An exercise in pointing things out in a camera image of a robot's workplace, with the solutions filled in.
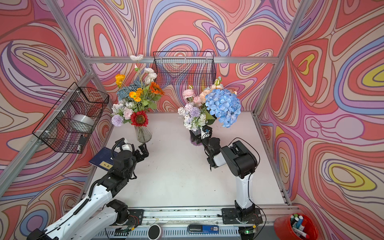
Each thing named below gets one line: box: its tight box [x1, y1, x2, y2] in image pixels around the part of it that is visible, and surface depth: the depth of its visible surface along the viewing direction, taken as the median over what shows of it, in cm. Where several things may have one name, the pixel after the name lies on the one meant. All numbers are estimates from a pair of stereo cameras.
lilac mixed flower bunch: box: [177, 103, 207, 132], surface depth 78 cm
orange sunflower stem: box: [150, 81, 165, 96], surface depth 76 cm
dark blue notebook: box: [88, 147, 118, 171], surface depth 93 cm
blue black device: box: [187, 224, 220, 234], surface depth 70 cm
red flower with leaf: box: [130, 110, 149, 127], surface depth 81 cm
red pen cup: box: [273, 213, 319, 240], surface depth 64 cm
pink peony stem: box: [182, 85, 202, 106], surface depth 85 cm
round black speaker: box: [147, 224, 161, 240], surface depth 67 cm
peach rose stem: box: [199, 89, 213, 104], surface depth 78 cm
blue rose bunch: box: [116, 80, 143, 101], surface depth 80 cm
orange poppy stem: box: [115, 74, 144, 103], surface depth 77 cm
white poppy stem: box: [129, 54, 158, 86], surface depth 76 cm
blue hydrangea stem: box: [205, 89, 242, 128], surface depth 64 cm
